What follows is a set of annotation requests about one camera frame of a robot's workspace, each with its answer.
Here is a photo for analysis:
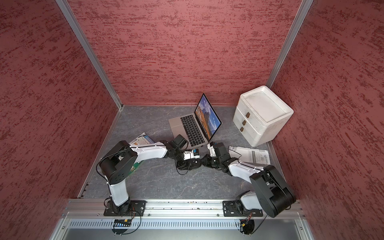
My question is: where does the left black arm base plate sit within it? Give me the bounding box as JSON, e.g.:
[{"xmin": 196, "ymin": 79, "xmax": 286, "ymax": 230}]
[{"xmin": 104, "ymin": 199, "xmax": 147, "ymax": 218}]

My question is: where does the silver open laptop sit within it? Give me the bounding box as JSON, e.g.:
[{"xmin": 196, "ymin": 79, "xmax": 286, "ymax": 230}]
[{"xmin": 169, "ymin": 94, "xmax": 222, "ymax": 148}]

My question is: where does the colourful booklet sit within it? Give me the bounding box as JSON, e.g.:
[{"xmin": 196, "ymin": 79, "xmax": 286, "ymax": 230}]
[{"xmin": 129, "ymin": 133, "xmax": 155, "ymax": 147}]

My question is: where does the aluminium front rail frame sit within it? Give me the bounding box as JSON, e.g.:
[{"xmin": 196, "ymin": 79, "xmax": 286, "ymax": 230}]
[{"xmin": 51, "ymin": 199, "xmax": 314, "ymax": 240}]

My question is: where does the green colourful booklet underneath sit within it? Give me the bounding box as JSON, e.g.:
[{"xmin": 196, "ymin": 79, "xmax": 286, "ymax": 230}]
[{"xmin": 128, "ymin": 162, "xmax": 143, "ymax": 176}]

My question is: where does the aluminium corner post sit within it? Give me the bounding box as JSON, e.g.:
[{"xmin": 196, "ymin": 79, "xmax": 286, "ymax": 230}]
[
  {"xmin": 266, "ymin": 0, "xmax": 314, "ymax": 88},
  {"xmin": 56, "ymin": 0, "xmax": 124, "ymax": 111}
]

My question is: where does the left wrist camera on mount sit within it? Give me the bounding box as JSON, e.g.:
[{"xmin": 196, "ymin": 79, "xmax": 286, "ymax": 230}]
[{"xmin": 183, "ymin": 149, "xmax": 200, "ymax": 161}]

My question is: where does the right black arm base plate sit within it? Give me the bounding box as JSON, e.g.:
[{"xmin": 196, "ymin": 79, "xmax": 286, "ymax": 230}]
[{"xmin": 223, "ymin": 200, "xmax": 263, "ymax": 217}]

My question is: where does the right aluminium corner post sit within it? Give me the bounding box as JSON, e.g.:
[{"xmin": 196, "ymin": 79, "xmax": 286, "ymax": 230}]
[{"xmin": 266, "ymin": 0, "xmax": 314, "ymax": 88}]

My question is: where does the white three-drawer storage box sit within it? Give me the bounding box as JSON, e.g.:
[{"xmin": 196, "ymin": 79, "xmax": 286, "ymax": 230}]
[{"xmin": 233, "ymin": 86, "xmax": 294, "ymax": 147}]

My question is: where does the left aluminium corner post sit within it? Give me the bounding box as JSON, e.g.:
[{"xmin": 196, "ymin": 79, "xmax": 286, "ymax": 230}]
[{"xmin": 56, "ymin": 0, "xmax": 124, "ymax": 111}]

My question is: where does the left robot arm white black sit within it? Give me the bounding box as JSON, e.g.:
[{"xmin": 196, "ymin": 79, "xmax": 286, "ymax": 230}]
[{"xmin": 96, "ymin": 135, "xmax": 202, "ymax": 217}]

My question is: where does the black wireless mouse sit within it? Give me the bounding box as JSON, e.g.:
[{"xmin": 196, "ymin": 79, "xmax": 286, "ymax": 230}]
[{"xmin": 189, "ymin": 159, "xmax": 202, "ymax": 170}]

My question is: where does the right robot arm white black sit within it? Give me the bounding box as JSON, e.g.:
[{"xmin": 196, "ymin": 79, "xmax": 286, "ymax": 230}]
[{"xmin": 202, "ymin": 142, "xmax": 297, "ymax": 218}]

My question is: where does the white paper manual in sleeve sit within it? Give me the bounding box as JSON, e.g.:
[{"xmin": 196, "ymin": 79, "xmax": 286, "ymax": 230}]
[{"xmin": 229, "ymin": 146, "xmax": 271, "ymax": 165}]

